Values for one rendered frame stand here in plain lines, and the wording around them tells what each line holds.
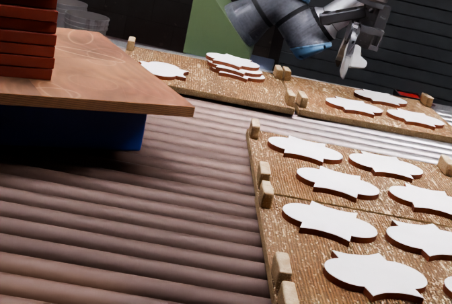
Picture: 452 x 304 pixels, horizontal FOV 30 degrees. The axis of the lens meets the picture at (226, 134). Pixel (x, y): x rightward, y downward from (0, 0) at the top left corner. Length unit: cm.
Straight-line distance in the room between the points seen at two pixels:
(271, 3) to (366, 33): 54
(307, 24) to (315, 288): 160
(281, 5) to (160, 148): 115
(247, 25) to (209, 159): 115
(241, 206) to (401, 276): 30
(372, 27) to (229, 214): 96
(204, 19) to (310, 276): 159
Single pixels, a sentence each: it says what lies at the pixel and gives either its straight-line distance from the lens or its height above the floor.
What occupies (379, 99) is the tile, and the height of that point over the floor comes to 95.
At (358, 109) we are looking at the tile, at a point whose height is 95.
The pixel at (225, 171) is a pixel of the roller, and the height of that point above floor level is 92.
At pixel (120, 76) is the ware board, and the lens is 146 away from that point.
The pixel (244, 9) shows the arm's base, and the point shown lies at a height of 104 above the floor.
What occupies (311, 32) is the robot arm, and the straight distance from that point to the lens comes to 258.
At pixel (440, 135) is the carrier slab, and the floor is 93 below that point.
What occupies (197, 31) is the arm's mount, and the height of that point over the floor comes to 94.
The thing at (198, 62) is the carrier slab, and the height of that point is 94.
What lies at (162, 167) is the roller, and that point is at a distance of 144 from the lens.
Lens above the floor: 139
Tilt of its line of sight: 16 degrees down
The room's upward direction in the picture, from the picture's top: 12 degrees clockwise
